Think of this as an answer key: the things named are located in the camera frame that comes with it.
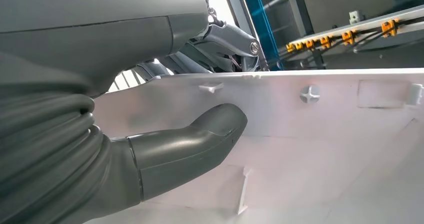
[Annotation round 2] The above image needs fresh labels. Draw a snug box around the small blue shelf rack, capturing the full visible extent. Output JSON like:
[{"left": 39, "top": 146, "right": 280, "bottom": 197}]
[{"left": 239, "top": 0, "right": 284, "bottom": 71}]

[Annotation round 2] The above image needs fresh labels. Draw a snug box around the small white block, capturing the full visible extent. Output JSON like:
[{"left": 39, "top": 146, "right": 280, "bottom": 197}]
[{"left": 348, "top": 10, "right": 366, "bottom": 25}]

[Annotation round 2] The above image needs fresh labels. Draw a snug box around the silver rail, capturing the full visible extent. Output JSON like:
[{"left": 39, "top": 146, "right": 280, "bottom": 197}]
[{"left": 284, "top": 5, "right": 424, "bottom": 56}]

